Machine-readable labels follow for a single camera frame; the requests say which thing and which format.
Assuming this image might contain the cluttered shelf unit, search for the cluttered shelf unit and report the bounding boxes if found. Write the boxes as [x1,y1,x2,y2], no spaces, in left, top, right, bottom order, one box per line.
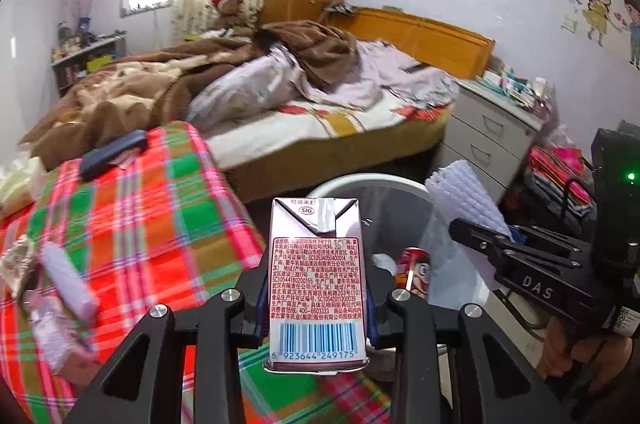
[50,35,127,97]

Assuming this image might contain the white trash bin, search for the white trash bin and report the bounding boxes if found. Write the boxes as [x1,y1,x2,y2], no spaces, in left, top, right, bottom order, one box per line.
[302,173,496,345]

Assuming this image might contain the crumpled brown wrapper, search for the crumpled brown wrapper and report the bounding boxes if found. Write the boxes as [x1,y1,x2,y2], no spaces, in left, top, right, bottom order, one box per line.
[0,236,38,300]

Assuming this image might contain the pile of small boxes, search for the pile of small boxes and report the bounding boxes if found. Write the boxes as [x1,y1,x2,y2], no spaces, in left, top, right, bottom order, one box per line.
[477,66,553,112]

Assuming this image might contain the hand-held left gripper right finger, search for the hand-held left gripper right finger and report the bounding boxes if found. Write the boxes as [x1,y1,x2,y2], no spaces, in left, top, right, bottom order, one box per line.
[362,254,553,424]

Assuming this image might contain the grey nightstand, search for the grey nightstand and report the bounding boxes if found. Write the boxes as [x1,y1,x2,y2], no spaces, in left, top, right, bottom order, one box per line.
[440,76,546,205]

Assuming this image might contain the purple milk carton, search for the purple milk carton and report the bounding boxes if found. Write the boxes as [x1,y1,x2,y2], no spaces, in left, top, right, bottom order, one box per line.
[263,196,372,375]

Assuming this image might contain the cartoon wall sticker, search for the cartoon wall sticker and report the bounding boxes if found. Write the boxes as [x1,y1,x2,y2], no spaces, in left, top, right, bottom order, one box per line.
[557,0,640,70]

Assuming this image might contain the white foam roll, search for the white foam roll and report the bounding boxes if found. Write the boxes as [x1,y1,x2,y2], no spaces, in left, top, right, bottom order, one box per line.
[41,241,99,317]

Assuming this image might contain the patterned bed sheet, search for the patterned bed sheet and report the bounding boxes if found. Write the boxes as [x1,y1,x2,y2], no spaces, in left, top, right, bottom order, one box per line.
[205,96,453,205]

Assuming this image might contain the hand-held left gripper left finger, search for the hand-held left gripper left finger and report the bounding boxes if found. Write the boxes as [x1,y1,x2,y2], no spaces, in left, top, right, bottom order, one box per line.
[62,254,273,424]

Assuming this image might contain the brown blanket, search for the brown blanket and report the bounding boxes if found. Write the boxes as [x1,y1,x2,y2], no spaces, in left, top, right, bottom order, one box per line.
[17,19,361,172]

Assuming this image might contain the person's right hand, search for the person's right hand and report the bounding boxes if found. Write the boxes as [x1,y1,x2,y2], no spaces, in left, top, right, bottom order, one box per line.
[542,316,640,424]

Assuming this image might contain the white quilt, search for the white quilt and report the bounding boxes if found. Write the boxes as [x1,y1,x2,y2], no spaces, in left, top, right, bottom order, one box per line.
[187,39,458,125]

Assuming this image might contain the plaid cloth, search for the plaid cloth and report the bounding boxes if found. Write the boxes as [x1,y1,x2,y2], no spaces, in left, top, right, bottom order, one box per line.
[0,121,391,424]

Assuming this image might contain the wooden headboard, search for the wooden headboard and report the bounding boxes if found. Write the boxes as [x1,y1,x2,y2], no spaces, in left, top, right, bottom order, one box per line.
[345,6,496,80]

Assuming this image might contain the green tissue pack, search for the green tissue pack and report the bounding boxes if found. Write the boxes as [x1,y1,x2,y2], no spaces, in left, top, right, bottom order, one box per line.
[0,156,48,217]

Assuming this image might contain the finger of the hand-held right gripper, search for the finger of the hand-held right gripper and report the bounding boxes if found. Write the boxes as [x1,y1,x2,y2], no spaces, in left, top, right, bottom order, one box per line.
[448,218,511,267]
[510,225,593,257]

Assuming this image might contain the red drink can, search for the red drink can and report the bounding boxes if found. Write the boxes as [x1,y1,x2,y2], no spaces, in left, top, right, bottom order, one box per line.
[395,246,433,302]

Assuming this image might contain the white foam net sleeve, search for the white foam net sleeve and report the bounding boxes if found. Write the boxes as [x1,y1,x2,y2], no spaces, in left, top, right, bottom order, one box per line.
[424,159,512,237]

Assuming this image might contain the black remote control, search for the black remote control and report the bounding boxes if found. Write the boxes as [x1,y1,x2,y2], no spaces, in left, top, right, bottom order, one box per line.
[80,130,148,182]

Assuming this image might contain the brown teddy bear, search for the brown teddy bear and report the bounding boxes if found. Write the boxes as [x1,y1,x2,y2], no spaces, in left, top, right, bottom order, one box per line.
[210,0,256,30]

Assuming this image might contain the stack of colourful cloths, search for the stack of colourful cloths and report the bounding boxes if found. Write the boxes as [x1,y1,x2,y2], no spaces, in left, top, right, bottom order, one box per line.
[525,144,596,217]

